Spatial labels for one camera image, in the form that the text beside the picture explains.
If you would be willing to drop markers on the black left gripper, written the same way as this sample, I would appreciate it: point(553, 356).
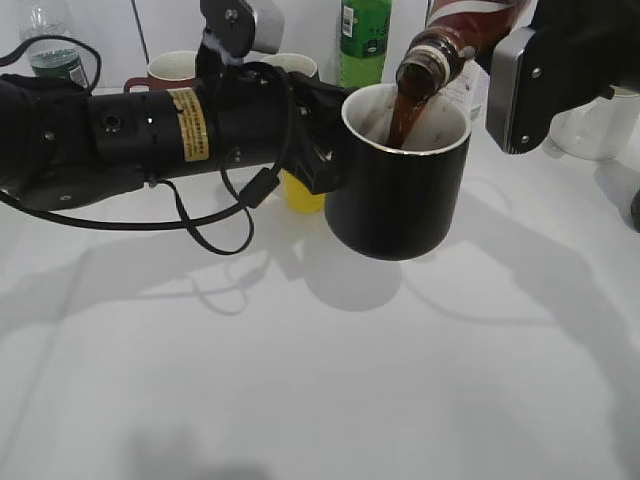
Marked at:
point(317, 133)

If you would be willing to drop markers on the black ceramic mug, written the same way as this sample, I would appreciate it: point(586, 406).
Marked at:
point(397, 204)

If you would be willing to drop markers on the brown Nescafe coffee bottle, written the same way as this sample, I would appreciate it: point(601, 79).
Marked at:
point(455, 33)

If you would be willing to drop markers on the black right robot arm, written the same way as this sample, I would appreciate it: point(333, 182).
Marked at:
point(597, 40)

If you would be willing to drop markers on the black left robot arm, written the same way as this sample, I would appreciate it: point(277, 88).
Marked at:
point(63, 148)

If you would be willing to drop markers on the yellow paper cup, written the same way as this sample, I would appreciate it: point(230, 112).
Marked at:
point(298, 196)

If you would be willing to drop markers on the grey ceramic mug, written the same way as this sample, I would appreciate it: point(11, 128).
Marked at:
point(294, 62)

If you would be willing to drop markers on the green soda bottle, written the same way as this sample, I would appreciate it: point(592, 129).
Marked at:
point(364, 33)

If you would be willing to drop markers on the red ceramic mug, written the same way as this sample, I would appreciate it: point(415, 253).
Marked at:
point(170, 70)

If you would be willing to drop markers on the white plastic bottle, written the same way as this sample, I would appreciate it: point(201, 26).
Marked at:
point(469, 89)

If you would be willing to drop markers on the clear water bottle green label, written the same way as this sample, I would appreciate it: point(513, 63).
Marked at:
point(50, 58)

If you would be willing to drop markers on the white ceramic mug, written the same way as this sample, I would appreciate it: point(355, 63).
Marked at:
point(599, 130)

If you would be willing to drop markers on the dark object at right edge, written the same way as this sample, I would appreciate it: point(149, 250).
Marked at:
point(635, 211)

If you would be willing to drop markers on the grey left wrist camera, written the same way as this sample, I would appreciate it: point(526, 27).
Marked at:
point(235, 28)

